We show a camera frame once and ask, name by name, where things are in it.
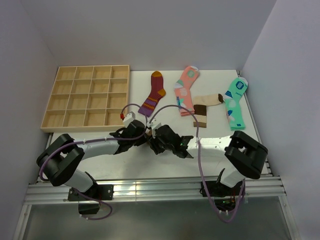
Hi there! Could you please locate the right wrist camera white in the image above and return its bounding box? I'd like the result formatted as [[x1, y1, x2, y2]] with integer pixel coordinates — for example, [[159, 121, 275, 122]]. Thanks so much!
[[146, 117, 162, 132]]

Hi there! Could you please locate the tan brown ribbed sock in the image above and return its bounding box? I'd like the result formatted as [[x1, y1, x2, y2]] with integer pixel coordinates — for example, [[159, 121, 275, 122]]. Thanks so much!
[[146, 129, 153, 137]]

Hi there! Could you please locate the aluminium rail frame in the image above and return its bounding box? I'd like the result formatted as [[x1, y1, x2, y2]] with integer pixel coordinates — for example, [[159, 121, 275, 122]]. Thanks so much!
[[13, 129, 296, 240]]

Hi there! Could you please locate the wooden compartment tray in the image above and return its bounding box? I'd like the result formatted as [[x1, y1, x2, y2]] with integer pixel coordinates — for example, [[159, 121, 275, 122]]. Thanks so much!
[[40, 65, 130, 133]]

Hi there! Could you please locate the cream brown striped sock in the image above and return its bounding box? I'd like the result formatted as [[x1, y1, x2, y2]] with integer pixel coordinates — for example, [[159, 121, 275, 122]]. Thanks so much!
[[192, 93, 224, 128]]

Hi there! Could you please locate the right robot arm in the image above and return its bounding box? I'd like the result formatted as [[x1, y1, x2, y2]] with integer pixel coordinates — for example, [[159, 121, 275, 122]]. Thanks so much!
[[147, 124, 268, 195]]

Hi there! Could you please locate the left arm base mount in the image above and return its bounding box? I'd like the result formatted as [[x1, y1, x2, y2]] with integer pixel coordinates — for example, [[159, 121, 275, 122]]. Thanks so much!
[[67, 184, 114, 220]]

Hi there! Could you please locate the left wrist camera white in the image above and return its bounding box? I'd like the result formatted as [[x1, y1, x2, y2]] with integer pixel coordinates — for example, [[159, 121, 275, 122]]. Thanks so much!
[[120, 111, 136, 127]]

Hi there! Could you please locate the maroon purple striped sock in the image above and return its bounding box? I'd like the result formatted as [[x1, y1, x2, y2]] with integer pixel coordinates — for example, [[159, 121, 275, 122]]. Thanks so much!
[[138, 71, 166, 117]]

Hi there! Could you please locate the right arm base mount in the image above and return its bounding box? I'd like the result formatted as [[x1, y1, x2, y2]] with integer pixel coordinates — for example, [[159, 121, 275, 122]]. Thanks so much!
[[205, 180, 243, 198]]

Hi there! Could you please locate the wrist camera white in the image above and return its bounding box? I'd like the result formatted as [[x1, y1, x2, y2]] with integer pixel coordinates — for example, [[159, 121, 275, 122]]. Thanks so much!
[[146, 117, 162, 132], [120, 111, 136, 127]]

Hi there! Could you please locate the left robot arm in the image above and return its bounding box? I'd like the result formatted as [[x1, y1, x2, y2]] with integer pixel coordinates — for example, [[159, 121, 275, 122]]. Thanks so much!
[[36, 120, 145, 200]]

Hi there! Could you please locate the pink patterned sock pair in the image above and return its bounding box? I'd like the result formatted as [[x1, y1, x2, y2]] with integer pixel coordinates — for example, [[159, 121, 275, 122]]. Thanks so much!
[[174, 66, 200, 117]]

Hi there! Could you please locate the mint green patterned sock pair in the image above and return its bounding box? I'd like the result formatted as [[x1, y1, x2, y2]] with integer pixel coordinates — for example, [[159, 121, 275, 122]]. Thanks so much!
[[223, 77, 248, 131]]

